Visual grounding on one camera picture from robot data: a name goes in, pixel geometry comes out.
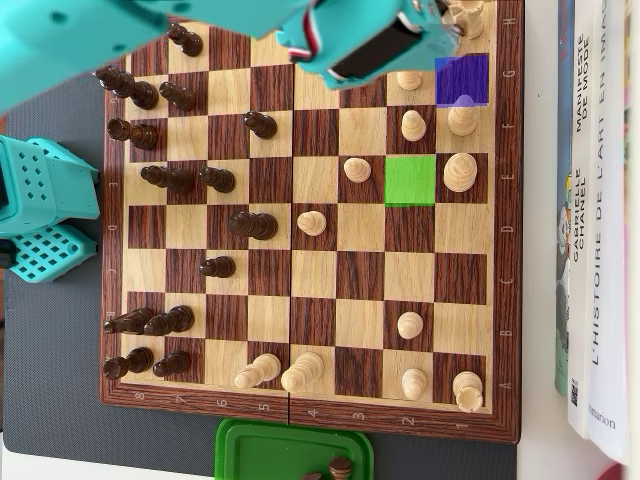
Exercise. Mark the dark wooden chess king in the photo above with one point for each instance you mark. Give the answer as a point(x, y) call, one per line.
point(167, 179)

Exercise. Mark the dark grey mat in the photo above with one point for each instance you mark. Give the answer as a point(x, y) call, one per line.
point(50, 350)

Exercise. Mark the light wooden chess knight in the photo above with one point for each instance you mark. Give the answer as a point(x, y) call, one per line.
point(455, 15)

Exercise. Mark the pink round object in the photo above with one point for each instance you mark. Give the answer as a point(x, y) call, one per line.
point(617, 472)

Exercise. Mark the illustrated thin comic book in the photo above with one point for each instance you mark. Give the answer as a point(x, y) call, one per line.
point(562, 250)

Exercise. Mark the light wooden chess queen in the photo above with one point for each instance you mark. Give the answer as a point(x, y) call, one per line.
point(302, 372)

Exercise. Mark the teal perforated robot base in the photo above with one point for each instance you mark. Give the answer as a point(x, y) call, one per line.
point(45, 200)

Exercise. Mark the wooden chessboard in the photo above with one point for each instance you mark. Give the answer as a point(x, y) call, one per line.
point(360, 280)

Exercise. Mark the dark wooden chess rook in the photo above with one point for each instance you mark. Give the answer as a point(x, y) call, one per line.
point(132, 132)
point(127, 363)

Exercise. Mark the white Gabrielle Chanel book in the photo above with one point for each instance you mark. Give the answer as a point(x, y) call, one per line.
point(580, 200)

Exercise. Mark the white art history book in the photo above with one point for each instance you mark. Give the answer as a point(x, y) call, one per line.
point(607, 250)

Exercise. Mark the dark captured chess piece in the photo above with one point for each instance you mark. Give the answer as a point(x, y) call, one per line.
point(340, 467)

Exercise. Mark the dark wooden chess bishop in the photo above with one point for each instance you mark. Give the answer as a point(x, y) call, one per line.
point(127, 87)
point(127, 321)

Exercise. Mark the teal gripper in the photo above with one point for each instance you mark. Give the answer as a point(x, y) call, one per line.
point(436, 31)

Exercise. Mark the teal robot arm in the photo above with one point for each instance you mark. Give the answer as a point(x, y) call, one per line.
point(100, 30)

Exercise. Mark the dark wooden chess queen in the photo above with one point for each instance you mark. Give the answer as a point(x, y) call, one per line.
point(252, 225)

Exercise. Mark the dark wooden chess pawn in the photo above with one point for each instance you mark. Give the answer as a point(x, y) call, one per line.
point(217, 267)
point(171, 363)
point(185, 39)
point(217, 179)
point(260, 124)
point(177, 96)

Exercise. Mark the light wooden chess rook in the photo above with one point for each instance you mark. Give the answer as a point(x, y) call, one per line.
point(468, 391)
point(476, 27)

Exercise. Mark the green plastic tray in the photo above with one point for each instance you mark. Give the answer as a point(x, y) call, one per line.
point(280, 450)

